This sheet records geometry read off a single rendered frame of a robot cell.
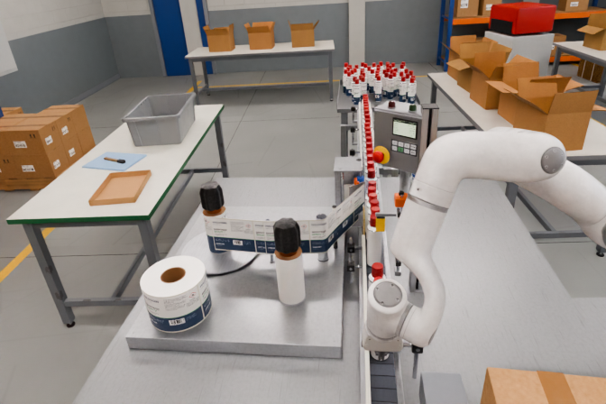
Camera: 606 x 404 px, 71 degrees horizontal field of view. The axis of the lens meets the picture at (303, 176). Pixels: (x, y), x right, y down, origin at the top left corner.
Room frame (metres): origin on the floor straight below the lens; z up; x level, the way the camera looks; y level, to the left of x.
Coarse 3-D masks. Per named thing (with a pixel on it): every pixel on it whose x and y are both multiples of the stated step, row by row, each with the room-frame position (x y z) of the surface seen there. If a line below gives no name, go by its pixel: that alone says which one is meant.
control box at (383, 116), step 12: (384, 108) 1.25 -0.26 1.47; (396, 108) 1.24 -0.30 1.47; (408, 108) 1.23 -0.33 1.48; (384, 120) 1.23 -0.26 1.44; (420, 120) 1.15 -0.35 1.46; (384, 132) 1.23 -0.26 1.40; (420, 132) 1.15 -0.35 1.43; (384, 144) 1.23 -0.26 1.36; (384, 156) 1.23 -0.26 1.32; (396, 156) 1.20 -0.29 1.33; (408, 156) 1.18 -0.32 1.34; (396, 168) 1.20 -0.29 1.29; (408, 168) 1.17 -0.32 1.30
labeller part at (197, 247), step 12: (192, 240) 1.47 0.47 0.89; (204, 240) 1.47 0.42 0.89; (192, 252) 1.38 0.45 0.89; (204, 252) 1.38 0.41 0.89; (228, 252) 1.37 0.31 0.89; (240, 252) 1.36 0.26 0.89; (204, 264) 1.30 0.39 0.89; (216, 264) 1.30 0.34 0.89; (228, 264) 1.29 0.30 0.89; (240, 264) 1.29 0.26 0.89
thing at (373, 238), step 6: (372, 216) 1.26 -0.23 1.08; (372, 222) 1.24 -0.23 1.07; (372, 228) 1.24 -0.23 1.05; (372, 234) 1.24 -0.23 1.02; (378, 234) 1.23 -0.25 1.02; (372, 240) 1.24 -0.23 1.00; (378, 240) 1.24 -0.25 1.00; (372, 246) 1.23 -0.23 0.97; (378, 246) 1.24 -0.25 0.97; (372, 252) 1.23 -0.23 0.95; (378, 252) 1.24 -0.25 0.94; (372, 258) 1.23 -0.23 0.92; (378, 258) 1.24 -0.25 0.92
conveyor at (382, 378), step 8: (384, 264) 1.25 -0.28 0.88; (368, 272) 1.21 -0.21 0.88; (384, 272) 1.20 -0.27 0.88; (368, 280) 1.17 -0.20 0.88; (368, 288) 1.13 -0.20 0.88; (392, 352) 0.86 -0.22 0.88; (392, 360) 0.83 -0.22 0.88; (376, 368) 0.81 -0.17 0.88; (384, 368) 0.81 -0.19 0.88; (392, 368) 0.80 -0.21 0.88; (376, 376) 0.78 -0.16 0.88; (384, 376) 0.78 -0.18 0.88; (392, 376) 0.78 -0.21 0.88; (376, 384) 0.76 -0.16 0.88; (384, 384) 0.76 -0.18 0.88; (392, 384) 0.75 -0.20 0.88; (376, 392) 0.73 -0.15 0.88; (384, 392) 0.73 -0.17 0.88; (392, 392) 0.73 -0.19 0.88; (376, 400) 0.71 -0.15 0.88; (384, 400) 0.71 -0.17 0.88; (392, 400) 0.71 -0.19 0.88
